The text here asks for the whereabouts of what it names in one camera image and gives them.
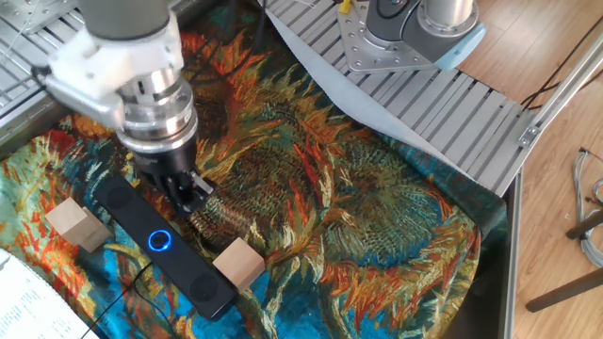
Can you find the dark wooden leg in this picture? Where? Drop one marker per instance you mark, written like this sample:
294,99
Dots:
565,289
586,225

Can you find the light wooden block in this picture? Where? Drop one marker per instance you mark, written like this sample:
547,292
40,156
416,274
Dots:
238,261
70,221

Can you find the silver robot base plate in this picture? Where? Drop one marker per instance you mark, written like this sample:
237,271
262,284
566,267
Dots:
358,52

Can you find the sunflower painting cloth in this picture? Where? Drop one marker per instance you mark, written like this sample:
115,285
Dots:
330,212

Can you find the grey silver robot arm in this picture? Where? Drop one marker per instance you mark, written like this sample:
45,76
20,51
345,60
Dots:
122,28

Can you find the black speaker bar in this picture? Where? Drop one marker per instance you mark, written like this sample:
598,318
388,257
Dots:
188,273

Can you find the white printed paper sheet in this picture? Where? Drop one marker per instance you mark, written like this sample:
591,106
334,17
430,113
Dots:
33,301

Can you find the aluminium frame rail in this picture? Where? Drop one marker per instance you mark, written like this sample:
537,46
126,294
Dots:
560,89

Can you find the small yellow tag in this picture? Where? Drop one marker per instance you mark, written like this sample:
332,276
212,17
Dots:
345,5

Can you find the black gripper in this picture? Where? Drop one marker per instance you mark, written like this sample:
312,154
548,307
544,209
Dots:
167,162

